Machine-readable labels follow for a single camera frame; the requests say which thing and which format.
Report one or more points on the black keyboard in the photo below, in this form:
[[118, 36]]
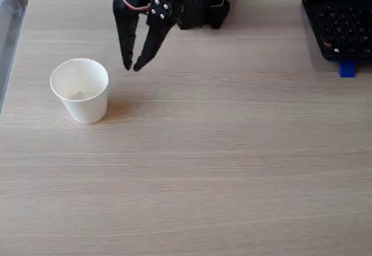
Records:
[[343, 29]]

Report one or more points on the blue plastic piece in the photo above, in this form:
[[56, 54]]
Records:
[[347, 69]]

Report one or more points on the white paper cup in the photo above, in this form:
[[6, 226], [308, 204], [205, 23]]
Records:
[[82, 93]]

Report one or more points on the clear plastic bag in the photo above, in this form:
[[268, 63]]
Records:
[[8, 11]]

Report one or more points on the white block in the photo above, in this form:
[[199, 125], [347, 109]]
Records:
[[79, 95]]

